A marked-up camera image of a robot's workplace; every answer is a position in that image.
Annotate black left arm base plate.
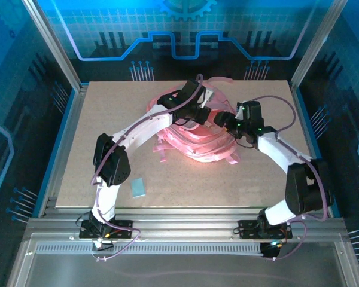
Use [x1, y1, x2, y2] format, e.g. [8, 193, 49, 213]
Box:
[79, 219, 135, 239]

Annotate black controller box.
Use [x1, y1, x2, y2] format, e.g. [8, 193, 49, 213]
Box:
[259, 241, 281, 260]

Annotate blue printed side panel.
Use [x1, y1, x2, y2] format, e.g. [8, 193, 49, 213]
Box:
[0, 0, 78, 287]
[296, 0, 359, 270]

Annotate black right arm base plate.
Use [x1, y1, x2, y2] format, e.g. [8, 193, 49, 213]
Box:
[238, 219, 293, 239]

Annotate slotted grey cable duct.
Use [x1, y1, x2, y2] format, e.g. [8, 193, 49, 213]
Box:
[35, 242, 266, 255]

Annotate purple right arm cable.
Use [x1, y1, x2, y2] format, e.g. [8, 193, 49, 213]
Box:
[251, 95, 330, 261]

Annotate blue printed backdrop panel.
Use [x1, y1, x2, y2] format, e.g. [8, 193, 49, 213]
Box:
[37, 0, 333, 82]

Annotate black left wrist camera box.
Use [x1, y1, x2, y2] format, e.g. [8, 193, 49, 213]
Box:
[194, 105, 212, 126]

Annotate light blue notepad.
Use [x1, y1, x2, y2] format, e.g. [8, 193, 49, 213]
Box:
[130, 178, 147, 199]

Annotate pink backpack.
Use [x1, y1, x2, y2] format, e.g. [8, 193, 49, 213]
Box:
[145, 76, 242, 166]

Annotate white cable connector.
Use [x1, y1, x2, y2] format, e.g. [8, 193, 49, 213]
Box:
[92, 237, 114, 252]

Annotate aluminium frame post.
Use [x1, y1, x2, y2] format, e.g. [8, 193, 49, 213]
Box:
[22, 0, 89, 92]
[289, 0, 349, 90]

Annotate aluminium base frame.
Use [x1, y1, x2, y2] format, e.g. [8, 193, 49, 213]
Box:
[5, 206, 359, 287]

